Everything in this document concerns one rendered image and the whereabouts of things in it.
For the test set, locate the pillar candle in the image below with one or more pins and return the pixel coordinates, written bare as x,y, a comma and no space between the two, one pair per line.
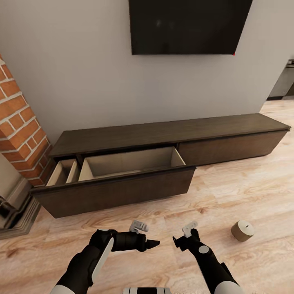
242,230

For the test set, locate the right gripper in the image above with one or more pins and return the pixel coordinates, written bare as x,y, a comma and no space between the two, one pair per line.
185,243

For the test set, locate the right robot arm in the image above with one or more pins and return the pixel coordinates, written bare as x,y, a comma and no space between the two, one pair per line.
217,276

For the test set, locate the dishwasher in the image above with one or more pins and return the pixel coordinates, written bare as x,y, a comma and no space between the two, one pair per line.
283,84

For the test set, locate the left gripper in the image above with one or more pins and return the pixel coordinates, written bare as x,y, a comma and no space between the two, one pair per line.
138,241

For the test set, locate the wood fireplace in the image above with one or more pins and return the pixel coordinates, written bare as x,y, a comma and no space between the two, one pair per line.
18,210

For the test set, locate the wall mounted tv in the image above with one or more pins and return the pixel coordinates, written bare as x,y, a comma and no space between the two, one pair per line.
186,27

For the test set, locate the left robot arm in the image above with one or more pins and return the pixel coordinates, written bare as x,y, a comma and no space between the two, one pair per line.
84,267

